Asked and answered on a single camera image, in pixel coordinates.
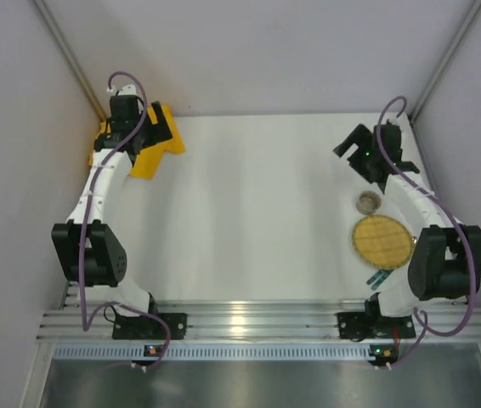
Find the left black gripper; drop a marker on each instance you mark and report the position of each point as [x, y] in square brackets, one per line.
[155, 128]

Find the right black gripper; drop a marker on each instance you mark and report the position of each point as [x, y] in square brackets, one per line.
[355, 147]

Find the yellow cartoon placemat cloth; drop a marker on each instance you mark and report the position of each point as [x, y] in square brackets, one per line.
[124, 114]

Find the speckled ceramic cup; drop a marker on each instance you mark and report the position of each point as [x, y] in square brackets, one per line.
[368, 202]

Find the round woven bamboo plate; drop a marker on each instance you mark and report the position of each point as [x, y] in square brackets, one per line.
[382, 242]

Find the spoon with green handle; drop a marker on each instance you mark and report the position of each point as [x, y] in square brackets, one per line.
[387, 273]

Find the fork with green handle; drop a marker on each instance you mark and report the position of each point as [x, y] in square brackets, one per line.
[376, 280]

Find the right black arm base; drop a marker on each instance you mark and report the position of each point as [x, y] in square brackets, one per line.
[356, 326]

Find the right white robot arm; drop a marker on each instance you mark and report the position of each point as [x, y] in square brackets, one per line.
[445, 259]

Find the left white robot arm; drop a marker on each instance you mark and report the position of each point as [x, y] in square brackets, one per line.
[89, 252]

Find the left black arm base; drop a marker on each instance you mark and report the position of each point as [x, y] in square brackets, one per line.
[143, 328]

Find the left aluminium corner post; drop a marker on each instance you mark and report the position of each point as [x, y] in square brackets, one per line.
[58, 37]

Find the aluminium corner post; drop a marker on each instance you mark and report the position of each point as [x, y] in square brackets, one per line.
[58, 37]
[459, 35]

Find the right aluminium corner post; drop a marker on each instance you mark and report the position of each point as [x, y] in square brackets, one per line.
[459, 35]

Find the slotted white cable duct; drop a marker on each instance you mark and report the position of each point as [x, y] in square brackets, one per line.
[224, 351]

